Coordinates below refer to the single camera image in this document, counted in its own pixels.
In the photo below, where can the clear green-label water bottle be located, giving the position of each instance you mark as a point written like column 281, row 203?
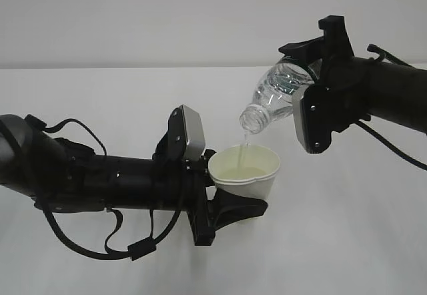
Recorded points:
column 272, row 97

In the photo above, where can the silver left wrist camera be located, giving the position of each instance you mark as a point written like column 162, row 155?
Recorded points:
column 185, row 136

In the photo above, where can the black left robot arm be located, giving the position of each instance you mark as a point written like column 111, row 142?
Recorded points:
column 62, row 176

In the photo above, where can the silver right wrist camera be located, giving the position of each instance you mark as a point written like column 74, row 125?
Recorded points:
column 299, row 119

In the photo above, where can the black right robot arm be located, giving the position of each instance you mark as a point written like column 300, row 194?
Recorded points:
column 394, row 91

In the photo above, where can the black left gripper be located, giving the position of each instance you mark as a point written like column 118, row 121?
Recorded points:
column 206, row 217

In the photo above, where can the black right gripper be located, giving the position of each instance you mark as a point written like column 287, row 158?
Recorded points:
column 342, row 99

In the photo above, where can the white paper cup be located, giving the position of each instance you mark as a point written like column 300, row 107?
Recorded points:
column 245, row 170

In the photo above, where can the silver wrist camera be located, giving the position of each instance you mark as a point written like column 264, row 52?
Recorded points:
column 299, row 119
column 185, row 136

